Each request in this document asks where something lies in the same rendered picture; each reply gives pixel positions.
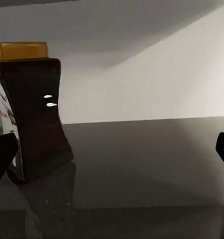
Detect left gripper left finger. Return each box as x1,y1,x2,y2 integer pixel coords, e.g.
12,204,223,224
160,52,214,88
0,132,18,180

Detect bottle of coffee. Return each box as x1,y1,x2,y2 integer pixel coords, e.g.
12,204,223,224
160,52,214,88
0,42,75,182

